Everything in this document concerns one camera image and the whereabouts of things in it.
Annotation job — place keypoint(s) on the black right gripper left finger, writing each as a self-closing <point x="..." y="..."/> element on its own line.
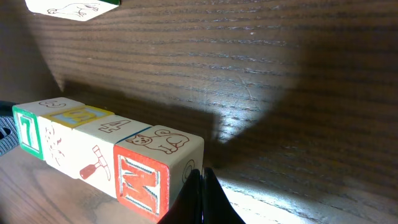
<point x="187" y="207"/>

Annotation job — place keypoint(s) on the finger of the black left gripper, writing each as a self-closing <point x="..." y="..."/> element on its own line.
<point x="9" y="135"/>

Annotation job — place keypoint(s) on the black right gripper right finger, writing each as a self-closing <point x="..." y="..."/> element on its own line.
<point x="216" y="206"/>

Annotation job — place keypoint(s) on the green number 7 block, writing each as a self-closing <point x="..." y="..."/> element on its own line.
<point x="27" y="115"/>

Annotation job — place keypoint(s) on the red letter M block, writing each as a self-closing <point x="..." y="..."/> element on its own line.
<point x="152" y="166"/>

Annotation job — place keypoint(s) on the white hammer block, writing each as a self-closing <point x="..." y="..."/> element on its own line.
<point x="94" y="158"/>

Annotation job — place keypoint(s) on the white block with drawing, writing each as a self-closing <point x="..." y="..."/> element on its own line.
<point x="77" y="10"/>

